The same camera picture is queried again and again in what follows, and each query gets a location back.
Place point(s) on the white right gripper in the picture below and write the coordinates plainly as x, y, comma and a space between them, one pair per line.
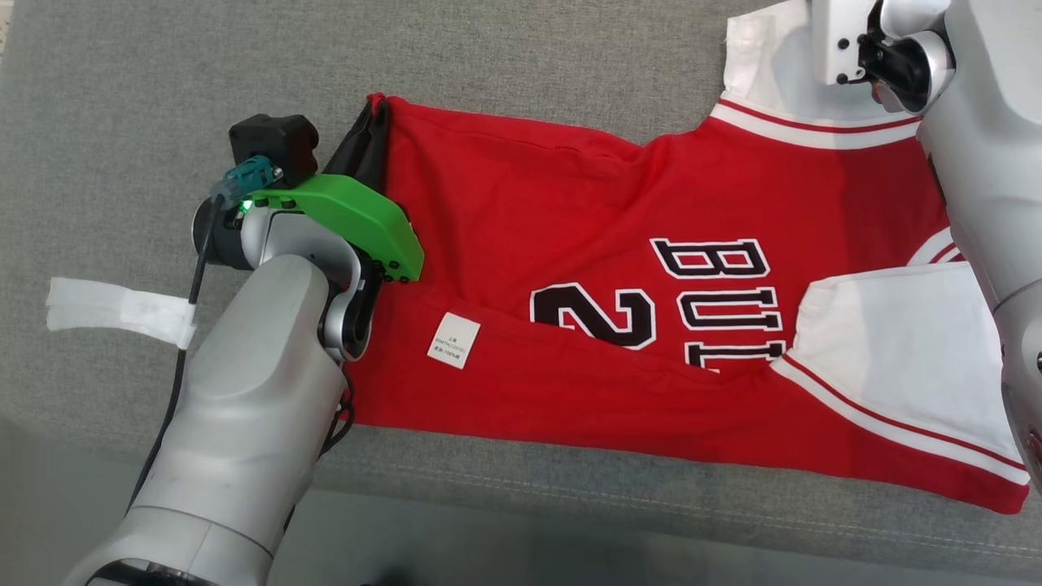
838, 41

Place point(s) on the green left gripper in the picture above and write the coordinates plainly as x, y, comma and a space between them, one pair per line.
358, 216

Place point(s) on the red basketball jersey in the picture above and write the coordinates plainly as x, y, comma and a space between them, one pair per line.
529, 203

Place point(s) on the grey fabric sofa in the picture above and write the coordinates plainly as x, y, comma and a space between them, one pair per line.
122, 81

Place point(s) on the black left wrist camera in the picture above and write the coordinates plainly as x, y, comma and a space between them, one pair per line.
277, 138

